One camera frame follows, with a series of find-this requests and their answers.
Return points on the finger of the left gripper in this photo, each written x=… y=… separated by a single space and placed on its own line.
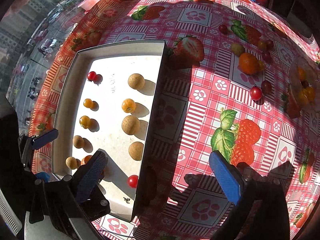
x=27 y=145

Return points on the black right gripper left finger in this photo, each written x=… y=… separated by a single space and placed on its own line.
x=89 y=175

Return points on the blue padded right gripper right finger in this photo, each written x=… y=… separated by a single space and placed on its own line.
x=228 y=177

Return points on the orange mandarin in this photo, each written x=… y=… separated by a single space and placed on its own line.
x=85 y=159
x=249 y=64

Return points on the red cherry tomato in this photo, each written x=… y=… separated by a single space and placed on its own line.
x=91 y=76
x=132 y=181
x=256 y=93

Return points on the yellow cherry tomato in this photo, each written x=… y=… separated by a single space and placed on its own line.
x=85 y=122
x=88 y=103

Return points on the yellow tomato bottom shadow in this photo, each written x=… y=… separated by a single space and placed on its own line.
x=128 y=106

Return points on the brown longan tray top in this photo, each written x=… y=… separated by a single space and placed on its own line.
x=136 y=81

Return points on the brown longan bottom shadow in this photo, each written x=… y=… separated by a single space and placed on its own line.
x=71 y=163

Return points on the white shallow tray box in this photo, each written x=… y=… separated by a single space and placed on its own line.
x=113 y=64

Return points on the pink strawberry checked tablecloth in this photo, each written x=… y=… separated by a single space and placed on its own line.
x=194 y=100

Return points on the orange mandarin in shadow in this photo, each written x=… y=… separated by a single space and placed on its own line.
x=249 y=64

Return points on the clear glass bowl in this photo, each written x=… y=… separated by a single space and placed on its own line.
x=304 y=83

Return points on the greenish longan far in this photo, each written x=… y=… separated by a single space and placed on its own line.
x=237 y=49

